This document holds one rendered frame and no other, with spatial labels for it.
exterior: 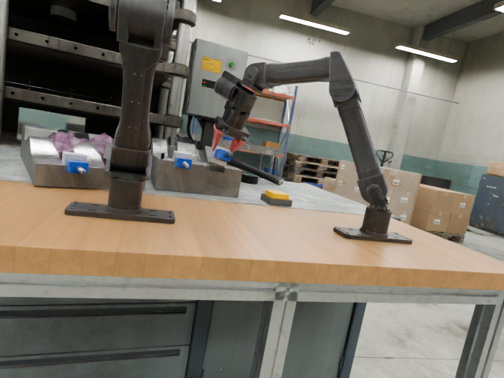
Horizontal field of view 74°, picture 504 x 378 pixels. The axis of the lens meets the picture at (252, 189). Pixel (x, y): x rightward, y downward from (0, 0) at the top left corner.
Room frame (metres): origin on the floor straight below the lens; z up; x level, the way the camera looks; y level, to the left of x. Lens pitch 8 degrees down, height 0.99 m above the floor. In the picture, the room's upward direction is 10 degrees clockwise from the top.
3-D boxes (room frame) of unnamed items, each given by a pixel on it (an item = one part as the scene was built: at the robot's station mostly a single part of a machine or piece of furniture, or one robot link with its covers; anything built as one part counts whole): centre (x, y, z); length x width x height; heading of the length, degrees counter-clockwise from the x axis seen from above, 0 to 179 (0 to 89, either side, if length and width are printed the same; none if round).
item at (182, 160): (0.96, 0.21, 0.89); 0.13 x 0.05 x 0.05; 22
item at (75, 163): (0.79, 0.42, 0.86); 0.13 x 0.05 x 0.05; 39
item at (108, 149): (0.66, 0.25, 0.90); 0.09 x 0.06 x 0.06; 108
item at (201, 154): (1.22, 0.26, 0.92); 0.35 x 0.16 x 0.09; 22
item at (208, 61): (1.97, 0.31, 0.74); 0.31 x 0.22 x 1.47; 112
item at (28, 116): (1.78, 1.05, 0.87); 0.50 x 0.27 x 0.17; 22
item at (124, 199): (0.65, 0.25, 0.84); 0.20 x 0.07 x 0.08; 108
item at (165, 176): (1.24, 0.25, 0.87); 0.50 x 0.26 x 0.14; 22
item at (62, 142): (1.03, 0.55, 0.90); 0.26 x 0.18 x 0.08; 39
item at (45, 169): (1.03, 0.55, 0.86); 0.50 x 0.26 x 0.11; 39
